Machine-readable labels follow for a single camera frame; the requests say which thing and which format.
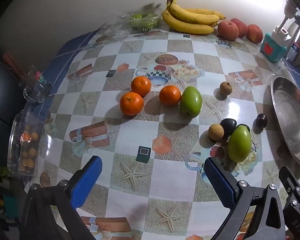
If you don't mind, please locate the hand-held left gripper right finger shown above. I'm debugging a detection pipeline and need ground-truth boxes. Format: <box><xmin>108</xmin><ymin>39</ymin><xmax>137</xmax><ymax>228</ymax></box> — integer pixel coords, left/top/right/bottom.
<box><xmin>204</xmin><ymin>157</ymin><xmax>288</xmax><ymax>240</ymax></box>

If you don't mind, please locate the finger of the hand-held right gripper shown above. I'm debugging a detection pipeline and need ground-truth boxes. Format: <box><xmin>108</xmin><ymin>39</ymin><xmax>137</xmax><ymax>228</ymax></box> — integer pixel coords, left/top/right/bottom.
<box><xmin>279</xmin><ymin>166</ymin><xmax>300</xmax><ymax>214</ymax></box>

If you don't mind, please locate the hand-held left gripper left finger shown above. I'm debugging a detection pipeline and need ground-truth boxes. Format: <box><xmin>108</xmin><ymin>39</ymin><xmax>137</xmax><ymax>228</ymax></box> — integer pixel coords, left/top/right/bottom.
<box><xmin>20</xmin><ymin>156</ymin><xmax>102</xmax><ymax>240</ymax></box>

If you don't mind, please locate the green jujube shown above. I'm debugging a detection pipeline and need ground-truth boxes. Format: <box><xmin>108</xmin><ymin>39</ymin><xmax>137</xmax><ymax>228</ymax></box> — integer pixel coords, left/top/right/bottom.
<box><xmin>227</xmin><ymin>125</ymin><xmax>252</xmax><ymax>163</ymax></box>

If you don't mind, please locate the brown longan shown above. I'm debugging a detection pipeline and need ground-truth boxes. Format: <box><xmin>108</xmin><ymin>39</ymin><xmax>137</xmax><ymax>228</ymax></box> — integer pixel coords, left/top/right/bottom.
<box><xmin>208</xmin><ymin>124</ymin><xmax>225</xmax><ymax>141</ymax></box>
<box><xmin>219</xmin><ymin>82</ymin><xmax>232</xmax><ymax>96</ymax></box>

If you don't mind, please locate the round steel plate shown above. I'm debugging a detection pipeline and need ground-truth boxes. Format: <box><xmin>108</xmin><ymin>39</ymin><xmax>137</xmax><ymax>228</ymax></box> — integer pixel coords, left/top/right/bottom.
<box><xmin>270</xmin><ymin>74</ymin><xmax>300</xmax><ymax>165</ymax></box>

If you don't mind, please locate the large green mango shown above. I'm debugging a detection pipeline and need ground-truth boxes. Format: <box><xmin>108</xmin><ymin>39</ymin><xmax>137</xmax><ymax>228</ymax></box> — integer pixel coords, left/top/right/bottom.
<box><xmin>179</xmin><ymin>86</ymin><xmax>203</xmax><ymax>118</ymax></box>

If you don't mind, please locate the orange mandarin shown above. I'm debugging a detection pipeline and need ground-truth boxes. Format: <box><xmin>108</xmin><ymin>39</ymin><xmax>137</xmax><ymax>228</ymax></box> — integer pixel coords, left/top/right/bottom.
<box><xmin>119</xmin><ymin>92</ymin><xmax>144</xmax><ymax>116</ymax></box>
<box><xmin>131</xmin><ymin>76</ymin><xmax>152</xmax><ymax>97</ymax></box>
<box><xmin>159</xmin><ymin>85</ymin><xmax>182</xmax><ymax>106</ymax></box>

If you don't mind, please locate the checkered printed tablecloth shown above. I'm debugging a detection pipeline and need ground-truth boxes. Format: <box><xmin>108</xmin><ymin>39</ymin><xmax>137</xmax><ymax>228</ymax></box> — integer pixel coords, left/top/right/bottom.
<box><xmin>27</xmin><ymin>27</ymin><xmax>300</xmax><ymax>240</ymax></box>

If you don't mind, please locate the clear glass mug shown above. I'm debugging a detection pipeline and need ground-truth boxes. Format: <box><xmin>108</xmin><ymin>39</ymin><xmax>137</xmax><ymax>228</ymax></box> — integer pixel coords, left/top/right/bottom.
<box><xmin>19</xmin><ymin>65</ymin><xmax>53</xmax><ymax>104</ymax></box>

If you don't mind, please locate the dark cabinet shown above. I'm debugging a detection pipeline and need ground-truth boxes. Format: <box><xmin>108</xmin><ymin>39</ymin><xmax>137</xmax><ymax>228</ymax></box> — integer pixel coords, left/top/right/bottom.
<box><xmin>0</xmin><ymin>55</ymin><xmax>28</xmax><ymax>170</ymax></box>

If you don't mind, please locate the teal box with red crab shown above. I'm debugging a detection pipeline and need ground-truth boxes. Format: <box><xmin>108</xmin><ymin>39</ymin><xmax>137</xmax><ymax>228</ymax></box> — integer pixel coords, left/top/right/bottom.
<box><xmin>260</xmin><ymin>32</ymin><xmax>288</xmax><ymax>63</ymax></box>

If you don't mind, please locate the white plug adapter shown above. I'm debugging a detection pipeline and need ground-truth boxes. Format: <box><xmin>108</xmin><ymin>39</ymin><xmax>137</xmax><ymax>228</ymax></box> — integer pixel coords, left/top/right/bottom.
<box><xmin>272</xmin><ymin>0</ymin><xmax>300</xmax><ymax>48</ymax></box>

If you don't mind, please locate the red peach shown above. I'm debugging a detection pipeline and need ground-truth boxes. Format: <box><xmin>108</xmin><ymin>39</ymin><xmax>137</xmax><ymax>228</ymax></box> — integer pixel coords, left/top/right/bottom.
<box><xmin>230</xmin><ymin>18</ymin><xmax>248</xmax><ymax>38</ymax></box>
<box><xmin>246</xmin><ymin>24</ymin><xmax>264</xmax><ymax>43</ymax></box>
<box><xmin>217</xmin><ymin>21</ymin><xmax>240</xmax><ymax>41</ymax></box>

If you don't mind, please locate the plastic bag of green fruit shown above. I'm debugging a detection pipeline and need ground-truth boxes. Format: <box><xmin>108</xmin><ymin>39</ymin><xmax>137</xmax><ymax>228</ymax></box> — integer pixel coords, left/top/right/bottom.
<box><xmin>110</xmin><ymin>11</ymin><xmax>160</xmax><ymax>37</ymax></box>

